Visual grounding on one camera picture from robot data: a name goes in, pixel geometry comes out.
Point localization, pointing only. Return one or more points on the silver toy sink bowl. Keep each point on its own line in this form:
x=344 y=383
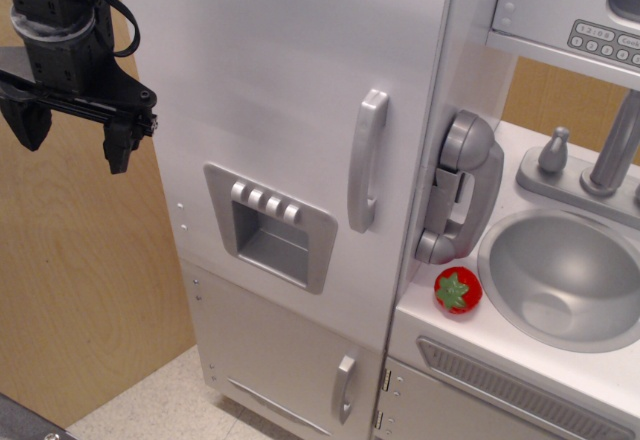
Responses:
x=563 y=279

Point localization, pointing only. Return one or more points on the grey toy telephone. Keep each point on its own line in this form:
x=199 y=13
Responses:
x=464 y=191

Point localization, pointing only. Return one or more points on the grey oven control panel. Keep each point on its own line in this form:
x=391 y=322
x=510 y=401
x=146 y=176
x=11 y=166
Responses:
x=524 y=399

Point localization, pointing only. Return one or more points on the dark object bottom left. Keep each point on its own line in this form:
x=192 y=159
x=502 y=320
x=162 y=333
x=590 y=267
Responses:
x=21 y=423

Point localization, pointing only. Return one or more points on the white toy microwave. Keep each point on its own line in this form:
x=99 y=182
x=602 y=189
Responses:
x=598 y=38

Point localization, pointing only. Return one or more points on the grey fridge handle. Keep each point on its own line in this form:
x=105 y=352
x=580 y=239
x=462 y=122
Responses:
x=370 y=122

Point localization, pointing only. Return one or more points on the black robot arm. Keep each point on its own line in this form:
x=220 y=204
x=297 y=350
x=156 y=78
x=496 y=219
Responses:
x=48 y=21

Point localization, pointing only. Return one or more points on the red toy strawberry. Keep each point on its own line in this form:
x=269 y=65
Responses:
x=458 y=290

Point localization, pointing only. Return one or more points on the white oven door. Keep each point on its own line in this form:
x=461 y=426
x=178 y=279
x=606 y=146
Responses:
x=414 y=405

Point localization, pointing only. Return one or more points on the white lower freezer door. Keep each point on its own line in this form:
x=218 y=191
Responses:
x=277 y=363

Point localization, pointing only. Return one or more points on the grey toy ice dispenser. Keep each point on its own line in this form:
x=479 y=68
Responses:
x=279 y=234

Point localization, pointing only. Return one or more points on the grey lower freezer handle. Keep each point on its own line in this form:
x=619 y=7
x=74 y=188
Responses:
x=344 y=375

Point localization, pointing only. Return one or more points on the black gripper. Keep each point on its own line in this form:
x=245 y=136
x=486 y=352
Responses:
x=79 y=77

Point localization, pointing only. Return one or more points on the white toy fridge door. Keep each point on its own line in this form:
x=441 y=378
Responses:
x=270 y=90

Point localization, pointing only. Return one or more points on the grey toy faucet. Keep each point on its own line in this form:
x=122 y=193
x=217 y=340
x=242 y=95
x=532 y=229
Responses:
x=600 y=187

